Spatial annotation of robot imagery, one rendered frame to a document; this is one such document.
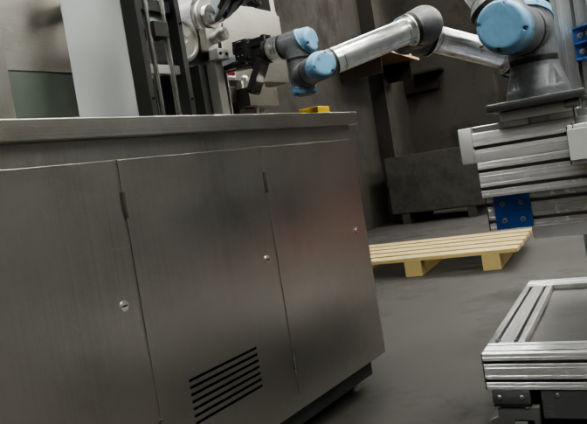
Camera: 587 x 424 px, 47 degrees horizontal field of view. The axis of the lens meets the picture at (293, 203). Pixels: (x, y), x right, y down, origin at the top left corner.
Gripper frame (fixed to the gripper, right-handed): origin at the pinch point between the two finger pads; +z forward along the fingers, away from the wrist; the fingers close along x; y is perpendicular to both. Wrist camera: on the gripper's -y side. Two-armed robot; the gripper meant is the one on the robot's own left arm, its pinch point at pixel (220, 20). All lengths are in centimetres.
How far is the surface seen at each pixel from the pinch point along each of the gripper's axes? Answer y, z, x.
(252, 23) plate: 35, 18, -68
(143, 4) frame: -6.8, -4.6, 40.1
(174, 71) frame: -19.9, 5.7, 33.4
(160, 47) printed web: -0.7, 11.4, 19.5
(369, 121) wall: 152, 184, -556
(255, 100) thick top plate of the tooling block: -19.0, 16.1, -11.5
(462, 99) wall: 130, 131, -728
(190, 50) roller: -4.1, 9.1, 11.0
